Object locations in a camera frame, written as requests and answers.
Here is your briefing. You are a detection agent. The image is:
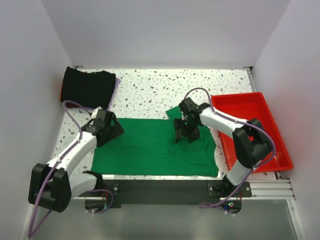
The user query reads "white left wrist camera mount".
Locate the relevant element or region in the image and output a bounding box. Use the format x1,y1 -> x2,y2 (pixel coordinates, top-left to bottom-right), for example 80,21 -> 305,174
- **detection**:
90,107 -> 102,119

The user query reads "green t shirt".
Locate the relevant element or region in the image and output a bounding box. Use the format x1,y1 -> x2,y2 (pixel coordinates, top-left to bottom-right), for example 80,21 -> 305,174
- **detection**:
91,107 -> 219,177

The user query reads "aluminium frame rail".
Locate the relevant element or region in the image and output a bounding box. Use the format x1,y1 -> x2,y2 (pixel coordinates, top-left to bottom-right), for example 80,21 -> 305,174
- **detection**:
246,66 -> 297,201

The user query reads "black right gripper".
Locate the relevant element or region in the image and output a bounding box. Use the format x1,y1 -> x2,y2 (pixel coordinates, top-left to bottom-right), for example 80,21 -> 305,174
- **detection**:
173,117 -> 200,143

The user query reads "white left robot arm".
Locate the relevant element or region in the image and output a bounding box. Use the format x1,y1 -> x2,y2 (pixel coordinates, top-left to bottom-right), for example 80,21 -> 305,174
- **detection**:
28,108 -> 124,213

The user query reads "black folded t shirt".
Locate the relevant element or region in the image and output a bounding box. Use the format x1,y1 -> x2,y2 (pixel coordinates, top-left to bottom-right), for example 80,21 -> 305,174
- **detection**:
60,67 -> 121,110

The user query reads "red plastic bin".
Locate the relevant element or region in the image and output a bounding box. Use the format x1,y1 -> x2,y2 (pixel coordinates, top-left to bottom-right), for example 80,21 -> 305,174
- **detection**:
211,91 -> 294,174

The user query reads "dark red folded t shirt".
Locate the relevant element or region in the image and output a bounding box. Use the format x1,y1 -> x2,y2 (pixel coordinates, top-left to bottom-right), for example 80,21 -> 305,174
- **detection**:
59,86 -> 78,109

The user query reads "lilac folded t shirt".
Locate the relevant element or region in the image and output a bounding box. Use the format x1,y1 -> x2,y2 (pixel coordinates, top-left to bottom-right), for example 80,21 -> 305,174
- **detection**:
79,77 -> 121,112

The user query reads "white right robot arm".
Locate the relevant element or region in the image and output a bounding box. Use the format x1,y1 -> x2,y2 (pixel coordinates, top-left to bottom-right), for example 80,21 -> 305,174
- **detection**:
173,97 -> 276,197

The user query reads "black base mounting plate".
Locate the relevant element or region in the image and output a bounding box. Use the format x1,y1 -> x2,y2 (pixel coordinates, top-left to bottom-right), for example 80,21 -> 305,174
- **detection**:
84,178 -> 252,215

